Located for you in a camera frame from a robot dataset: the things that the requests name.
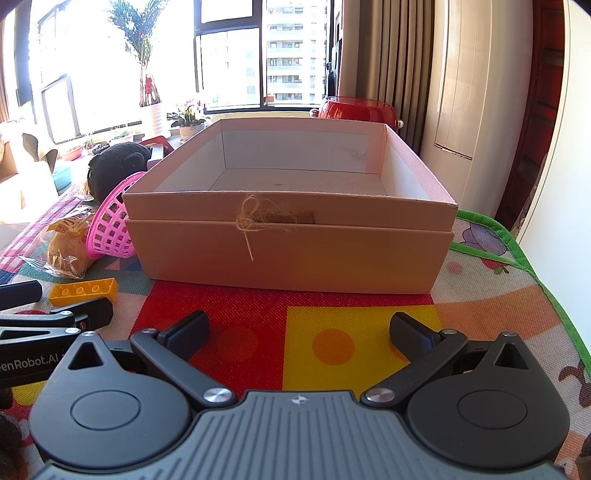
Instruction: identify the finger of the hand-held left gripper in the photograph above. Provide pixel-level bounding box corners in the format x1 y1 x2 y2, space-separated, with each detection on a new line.
0 298 114 342
0 280 43 311

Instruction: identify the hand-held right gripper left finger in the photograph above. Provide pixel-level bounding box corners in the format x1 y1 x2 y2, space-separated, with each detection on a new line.
48 310 235 411

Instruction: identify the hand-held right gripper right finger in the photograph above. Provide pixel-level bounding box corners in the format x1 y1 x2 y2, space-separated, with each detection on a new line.
360 312 552 409

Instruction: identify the yellow toy brick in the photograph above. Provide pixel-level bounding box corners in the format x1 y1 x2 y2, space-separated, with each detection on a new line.
48 278 119 308

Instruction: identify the bread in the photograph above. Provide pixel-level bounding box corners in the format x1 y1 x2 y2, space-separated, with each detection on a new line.
21 210 100 280

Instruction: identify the pink plastic basket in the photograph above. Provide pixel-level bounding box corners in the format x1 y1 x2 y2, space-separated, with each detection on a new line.
87 172 148 259

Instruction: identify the beige cardboard box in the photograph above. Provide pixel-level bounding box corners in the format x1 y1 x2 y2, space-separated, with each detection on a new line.
122 117 459 295

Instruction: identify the black plush toy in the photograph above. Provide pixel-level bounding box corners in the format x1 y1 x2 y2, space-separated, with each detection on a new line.
88 142 153 204

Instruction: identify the colourful printed play mat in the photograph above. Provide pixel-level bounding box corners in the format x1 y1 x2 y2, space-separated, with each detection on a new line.
0 185 591 480

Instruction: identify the brown cardboard carton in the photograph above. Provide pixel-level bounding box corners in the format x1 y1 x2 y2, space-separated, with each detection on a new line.
0 121 60 222

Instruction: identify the teal plastic basin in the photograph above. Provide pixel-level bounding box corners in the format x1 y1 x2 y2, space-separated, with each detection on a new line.
52 164 74 192

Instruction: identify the potted pink orchid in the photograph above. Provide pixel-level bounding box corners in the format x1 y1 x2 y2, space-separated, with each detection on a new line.
167 99 211 141

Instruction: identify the potted palm in white pot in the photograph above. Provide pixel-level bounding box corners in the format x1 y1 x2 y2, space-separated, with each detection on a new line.
108 0 167 134

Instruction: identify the red stool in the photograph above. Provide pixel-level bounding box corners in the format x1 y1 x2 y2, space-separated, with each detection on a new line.
310 96 404 132

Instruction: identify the white standing air conditioner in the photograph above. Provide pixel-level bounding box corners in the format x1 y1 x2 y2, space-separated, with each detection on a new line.
418 0 566 227

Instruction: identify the beige curtain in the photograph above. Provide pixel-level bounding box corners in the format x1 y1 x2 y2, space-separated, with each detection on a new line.
339 0 451 144

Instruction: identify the black standing device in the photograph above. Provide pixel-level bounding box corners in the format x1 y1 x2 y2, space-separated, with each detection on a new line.
324 37 343 97

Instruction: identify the large black-framed window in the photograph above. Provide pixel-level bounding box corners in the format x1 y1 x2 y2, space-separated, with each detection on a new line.
0 0 342 144

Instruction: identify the red printed wall panel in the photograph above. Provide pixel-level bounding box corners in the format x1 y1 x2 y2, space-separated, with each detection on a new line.
496 0 566 232

